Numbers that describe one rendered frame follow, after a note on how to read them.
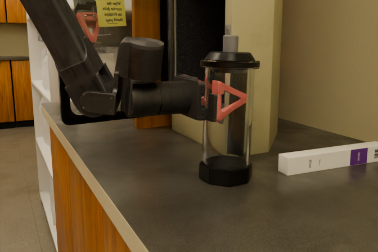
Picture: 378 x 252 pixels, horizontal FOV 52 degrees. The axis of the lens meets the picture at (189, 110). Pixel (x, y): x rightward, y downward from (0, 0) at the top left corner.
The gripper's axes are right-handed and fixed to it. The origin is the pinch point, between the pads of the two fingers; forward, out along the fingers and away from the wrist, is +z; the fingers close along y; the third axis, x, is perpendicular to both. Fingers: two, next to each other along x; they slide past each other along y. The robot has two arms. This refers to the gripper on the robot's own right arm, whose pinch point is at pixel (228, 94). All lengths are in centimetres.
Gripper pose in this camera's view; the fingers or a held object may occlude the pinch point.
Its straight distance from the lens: 71.9
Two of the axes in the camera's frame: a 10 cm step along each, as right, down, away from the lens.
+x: -0.2, 9.8, 1.8
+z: 8.9, -0.6, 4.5
